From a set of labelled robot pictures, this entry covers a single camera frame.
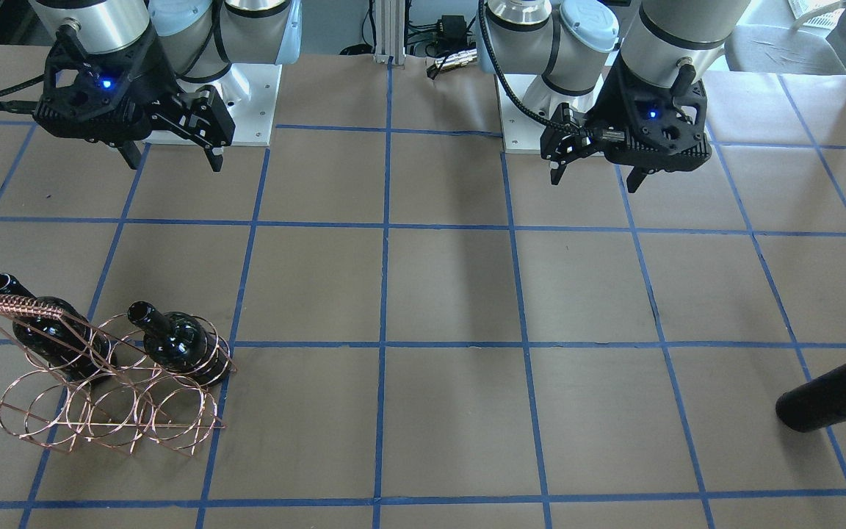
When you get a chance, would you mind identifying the aluminium frame post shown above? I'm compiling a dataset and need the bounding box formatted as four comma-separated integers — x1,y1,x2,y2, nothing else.
369,0,408,67

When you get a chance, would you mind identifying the dark bottle in rack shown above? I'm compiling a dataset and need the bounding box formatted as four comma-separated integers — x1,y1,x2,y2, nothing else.
0,273,120,386
126,301,231,388

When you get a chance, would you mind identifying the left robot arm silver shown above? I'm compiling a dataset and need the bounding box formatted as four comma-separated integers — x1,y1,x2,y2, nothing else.
477,1,748,193

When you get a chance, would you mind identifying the black power adapter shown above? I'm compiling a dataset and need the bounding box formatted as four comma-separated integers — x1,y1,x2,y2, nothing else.
436,15,468,47

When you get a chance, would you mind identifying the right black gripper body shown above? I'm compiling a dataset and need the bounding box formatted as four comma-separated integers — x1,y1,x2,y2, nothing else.
148,86,236,148

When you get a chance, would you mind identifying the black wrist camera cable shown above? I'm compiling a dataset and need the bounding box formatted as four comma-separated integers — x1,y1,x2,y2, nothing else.
476,0,585,137

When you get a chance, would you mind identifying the copper wire wine rack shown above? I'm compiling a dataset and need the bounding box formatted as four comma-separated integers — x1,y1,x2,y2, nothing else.
0,295,226,458

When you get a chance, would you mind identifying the dark wine bottle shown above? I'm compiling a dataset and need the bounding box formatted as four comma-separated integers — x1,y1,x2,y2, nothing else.
775,364,846,433

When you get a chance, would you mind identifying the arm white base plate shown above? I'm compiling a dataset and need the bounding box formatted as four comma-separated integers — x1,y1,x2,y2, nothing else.
142,62,283,147
496,71,607,155

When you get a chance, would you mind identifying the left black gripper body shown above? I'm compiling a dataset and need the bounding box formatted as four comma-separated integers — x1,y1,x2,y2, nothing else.
540,104,615,164

